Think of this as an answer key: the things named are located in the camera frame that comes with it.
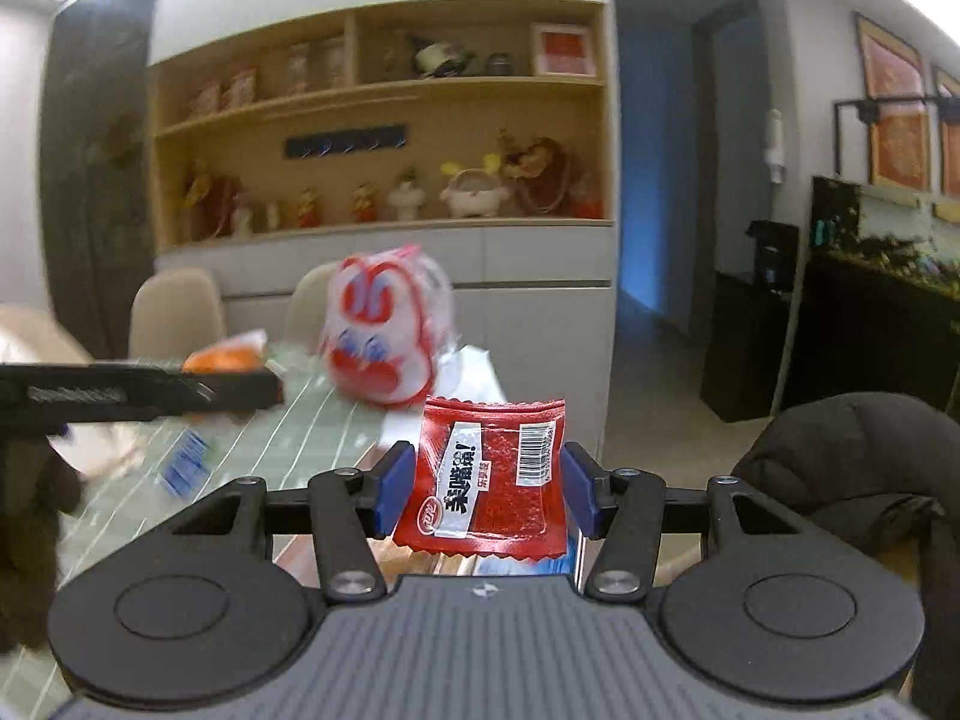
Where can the green cutting mat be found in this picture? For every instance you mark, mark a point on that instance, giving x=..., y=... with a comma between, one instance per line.
x=300, y=435

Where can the white pig figurine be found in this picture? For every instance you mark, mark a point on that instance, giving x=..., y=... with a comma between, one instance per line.
x=471, y=193

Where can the white sideboard cabinet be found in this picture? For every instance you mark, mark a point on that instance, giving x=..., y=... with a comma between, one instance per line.
x=525, y=262

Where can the large red brown figurine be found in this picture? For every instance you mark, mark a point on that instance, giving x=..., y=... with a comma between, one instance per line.
x=536, y=172

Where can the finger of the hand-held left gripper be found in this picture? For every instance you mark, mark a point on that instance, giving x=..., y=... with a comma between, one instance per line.
x=225, y=390

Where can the white round figurine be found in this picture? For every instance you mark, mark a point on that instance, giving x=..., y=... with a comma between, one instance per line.
x=407, y=196

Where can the wooden wall shelf unit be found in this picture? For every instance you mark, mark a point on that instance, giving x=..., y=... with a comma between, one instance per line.
x=450, y=109

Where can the blue snack packet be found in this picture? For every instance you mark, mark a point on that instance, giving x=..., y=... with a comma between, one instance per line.
x=187, y=465

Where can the small dark pot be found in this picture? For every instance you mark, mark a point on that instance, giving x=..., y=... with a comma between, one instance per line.
x=499, y=62

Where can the red and white plastic bag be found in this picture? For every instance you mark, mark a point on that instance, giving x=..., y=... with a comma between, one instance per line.
x=386, y=330

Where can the white and dark ornament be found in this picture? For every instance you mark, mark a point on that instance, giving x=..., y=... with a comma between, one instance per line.
x=442, y=56

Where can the black aquarium stand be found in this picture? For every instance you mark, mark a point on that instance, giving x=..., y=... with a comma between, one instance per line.
x=870, y=345

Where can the large framed wall picture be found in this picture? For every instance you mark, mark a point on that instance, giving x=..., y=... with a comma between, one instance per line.
x=892, y=105

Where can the narrow framed wall picture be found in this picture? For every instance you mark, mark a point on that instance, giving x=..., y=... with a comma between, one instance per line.
x=946, y=142

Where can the small white figurine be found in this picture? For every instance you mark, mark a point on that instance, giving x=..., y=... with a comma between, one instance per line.
x=241, y=219

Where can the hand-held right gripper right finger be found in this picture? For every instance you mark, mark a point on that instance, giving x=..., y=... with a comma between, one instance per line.
x=583, y=491

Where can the small red figurine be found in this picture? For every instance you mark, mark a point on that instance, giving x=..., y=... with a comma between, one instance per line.
x=306, y=208
x=365, y=202

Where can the black coffee machine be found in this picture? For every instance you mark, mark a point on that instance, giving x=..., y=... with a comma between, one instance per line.
x=772, y=251

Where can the red framed picture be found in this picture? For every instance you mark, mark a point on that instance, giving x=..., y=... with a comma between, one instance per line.
x=562, y=49

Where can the black jacket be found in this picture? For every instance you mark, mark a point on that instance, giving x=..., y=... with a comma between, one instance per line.
x=840, y=457

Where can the white wall device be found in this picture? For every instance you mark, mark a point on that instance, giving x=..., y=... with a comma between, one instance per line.
x=774, y=146

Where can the glass aquarium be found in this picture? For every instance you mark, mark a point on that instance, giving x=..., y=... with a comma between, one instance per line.
x=877, y=232

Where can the red snack packet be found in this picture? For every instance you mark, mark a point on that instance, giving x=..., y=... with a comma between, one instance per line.
x=495, y=487

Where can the red and yellow figurine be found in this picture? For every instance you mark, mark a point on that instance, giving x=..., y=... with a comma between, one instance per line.
x=204, y=199

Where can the black low cabinet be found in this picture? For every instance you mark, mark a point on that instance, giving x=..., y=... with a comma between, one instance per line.
x=742, y=352

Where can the beige chair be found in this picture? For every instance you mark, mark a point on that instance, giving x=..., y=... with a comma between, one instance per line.
x=311, y=307
x=176, y=315

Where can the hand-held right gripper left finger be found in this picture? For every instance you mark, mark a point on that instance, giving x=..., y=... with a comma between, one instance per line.
x=394, y=491

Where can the tall clear jar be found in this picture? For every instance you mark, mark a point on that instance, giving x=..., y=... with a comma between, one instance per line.
x=298, y=69

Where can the black metal lamp frame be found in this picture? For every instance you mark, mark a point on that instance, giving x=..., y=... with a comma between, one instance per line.
x=870, y=106

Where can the blue white packet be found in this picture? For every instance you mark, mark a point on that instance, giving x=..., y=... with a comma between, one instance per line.
x=525, y=566

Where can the orange bread packet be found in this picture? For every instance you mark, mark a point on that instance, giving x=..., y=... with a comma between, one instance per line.
x=225, y=356

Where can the dark tall cabinet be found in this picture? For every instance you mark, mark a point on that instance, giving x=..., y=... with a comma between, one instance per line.
x=97, y=165

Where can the red labelled jar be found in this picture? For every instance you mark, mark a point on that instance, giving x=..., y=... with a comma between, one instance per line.
x=240, y=88
x=205, y=99

